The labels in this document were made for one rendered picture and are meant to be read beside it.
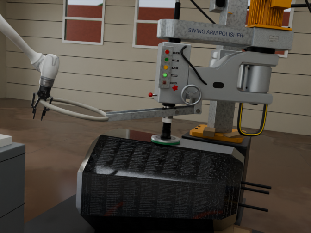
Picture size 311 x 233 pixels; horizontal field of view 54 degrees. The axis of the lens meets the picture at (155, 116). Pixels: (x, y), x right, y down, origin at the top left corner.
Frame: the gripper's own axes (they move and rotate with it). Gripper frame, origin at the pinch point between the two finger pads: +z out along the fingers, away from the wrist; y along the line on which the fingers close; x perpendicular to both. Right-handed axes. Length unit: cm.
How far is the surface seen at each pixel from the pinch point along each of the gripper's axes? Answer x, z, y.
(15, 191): -23, 45, -4
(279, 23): -40, -108, 137
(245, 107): 412, -40, 532
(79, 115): -23.9, -9.8, 21.5
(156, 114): -20, -21, 75
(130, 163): -24, 16, 65
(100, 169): -16, 26, 47
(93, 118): -22.6, -9.7, 31.1
